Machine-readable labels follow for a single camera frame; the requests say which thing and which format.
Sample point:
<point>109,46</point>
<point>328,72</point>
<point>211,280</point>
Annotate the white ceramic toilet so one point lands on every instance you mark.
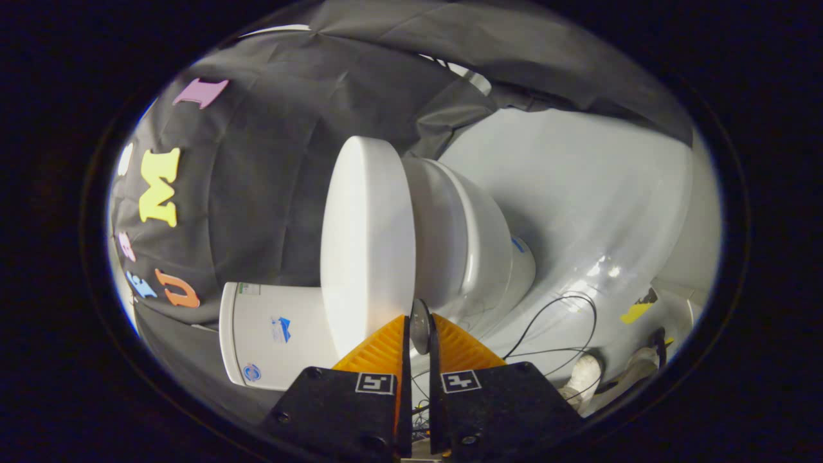
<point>476,244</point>

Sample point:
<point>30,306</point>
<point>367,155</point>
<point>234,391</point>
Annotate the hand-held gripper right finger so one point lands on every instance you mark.
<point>435,399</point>

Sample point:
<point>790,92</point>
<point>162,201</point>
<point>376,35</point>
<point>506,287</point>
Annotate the yellow floor tape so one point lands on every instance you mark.
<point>633,314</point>

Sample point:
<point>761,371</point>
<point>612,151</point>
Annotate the white toilet lid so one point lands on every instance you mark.
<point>366,244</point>

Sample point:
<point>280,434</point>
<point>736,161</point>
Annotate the black backdrop cloth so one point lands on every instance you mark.
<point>270,161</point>

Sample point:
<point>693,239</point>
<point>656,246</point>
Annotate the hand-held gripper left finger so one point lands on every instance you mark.
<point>406,411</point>

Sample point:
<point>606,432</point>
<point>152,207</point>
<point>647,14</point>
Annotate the person's white shoe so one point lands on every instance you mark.
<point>636,366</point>
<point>585,376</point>

